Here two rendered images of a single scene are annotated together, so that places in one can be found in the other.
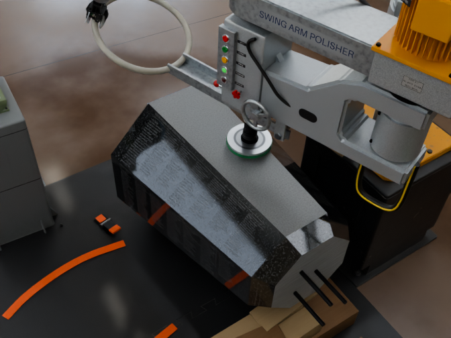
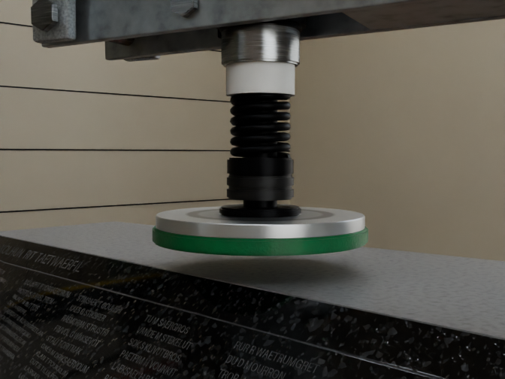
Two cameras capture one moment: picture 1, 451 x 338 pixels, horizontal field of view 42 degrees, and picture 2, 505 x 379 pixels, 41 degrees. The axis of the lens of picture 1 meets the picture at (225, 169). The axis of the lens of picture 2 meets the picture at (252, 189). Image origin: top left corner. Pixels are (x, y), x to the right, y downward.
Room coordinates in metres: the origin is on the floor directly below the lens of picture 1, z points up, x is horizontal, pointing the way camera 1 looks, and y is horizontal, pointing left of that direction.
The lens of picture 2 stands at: (2.69, -0.23, 0.96)
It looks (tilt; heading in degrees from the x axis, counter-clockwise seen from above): 3 degrees down; 170
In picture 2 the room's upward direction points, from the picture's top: straight up
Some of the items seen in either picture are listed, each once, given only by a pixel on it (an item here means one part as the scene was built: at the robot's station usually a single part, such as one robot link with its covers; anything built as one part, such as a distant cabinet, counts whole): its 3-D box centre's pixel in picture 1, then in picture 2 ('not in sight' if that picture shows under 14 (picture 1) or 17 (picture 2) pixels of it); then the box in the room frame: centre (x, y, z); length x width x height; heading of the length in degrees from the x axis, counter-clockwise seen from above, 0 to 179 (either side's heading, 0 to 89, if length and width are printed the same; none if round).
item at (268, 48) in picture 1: (272, 70); not in sight; (1.97, -0.17, 1.34); 0.36 x 0.22 x 0.45; 54
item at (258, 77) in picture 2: not in sight; (260, 78); (2.01, -0.11, 1.04); 0.07 x 0.07 x 0.04
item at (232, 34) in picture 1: (227, 58); not in sight; (1.96, 0.02, 1.39); 0.08 x 0.03 x 0.28; 54
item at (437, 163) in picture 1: (372, 184); not in sight; (2.25, -0.84, 0.37); 0.66 x 0.66 x 0.74; 36
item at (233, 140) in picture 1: (249, 139); (260, 219); (2.01, -0.11, 0.89); 0.21 x 0.21 x 0.01
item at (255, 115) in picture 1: (260, 110); not in sight; (1.85, -0.13, 1.22); 0.15 x 0.10 x 0.15; 54
